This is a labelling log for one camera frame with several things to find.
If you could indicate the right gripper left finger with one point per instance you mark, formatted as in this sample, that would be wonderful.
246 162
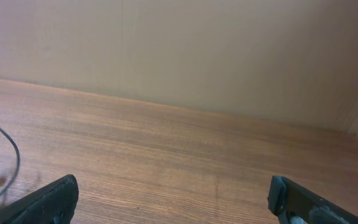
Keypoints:
53 203

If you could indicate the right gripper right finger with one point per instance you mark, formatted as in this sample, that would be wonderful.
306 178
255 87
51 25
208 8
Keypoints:
292 203

